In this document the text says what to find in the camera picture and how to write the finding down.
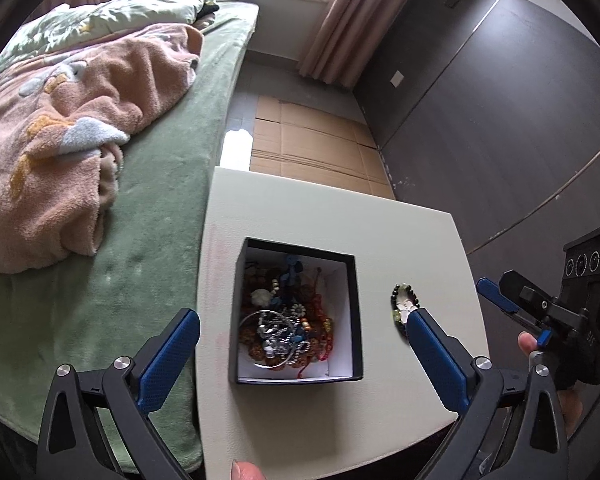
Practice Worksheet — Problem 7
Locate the butterfly bead bracelet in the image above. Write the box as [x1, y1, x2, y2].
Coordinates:
[390, 282, 422, 338]

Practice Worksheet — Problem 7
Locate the silver bead chain pile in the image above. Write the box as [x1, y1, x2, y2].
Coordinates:
[238, 308, 312, 372]

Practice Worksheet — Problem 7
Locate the blue and brown bracelet pile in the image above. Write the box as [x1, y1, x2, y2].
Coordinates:
[238, 253, 336, 380]

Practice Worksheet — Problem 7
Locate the black square jewelry box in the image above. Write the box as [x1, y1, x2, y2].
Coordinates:
[228, 237, 363, 386]

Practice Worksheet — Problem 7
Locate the right human hand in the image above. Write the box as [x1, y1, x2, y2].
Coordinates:
[517, 330, 584, 438]

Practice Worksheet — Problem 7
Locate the left human hand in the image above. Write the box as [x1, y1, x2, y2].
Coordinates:
[230, 460, 265, 480]

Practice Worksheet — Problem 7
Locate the green bed sheet mattress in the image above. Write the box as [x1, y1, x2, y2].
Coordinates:
[0, 0, 259, 479]

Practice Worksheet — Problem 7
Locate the dark grey wardrobe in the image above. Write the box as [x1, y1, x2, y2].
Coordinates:
[352, 0, 600, 311]

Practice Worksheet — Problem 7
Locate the flattened cardboard on floor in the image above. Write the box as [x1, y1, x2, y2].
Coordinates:
[250, 96, 394, 200]

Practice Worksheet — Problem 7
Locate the pink fleece blanket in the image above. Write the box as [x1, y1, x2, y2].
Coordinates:
[0, 23, 204, 274]

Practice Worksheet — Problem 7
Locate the pink curtain right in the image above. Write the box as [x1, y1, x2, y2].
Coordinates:
[298, 0, 407, 90]

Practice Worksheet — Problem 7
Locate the light green floral quilt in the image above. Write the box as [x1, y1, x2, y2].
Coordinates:
[0, 0, 216, 73]

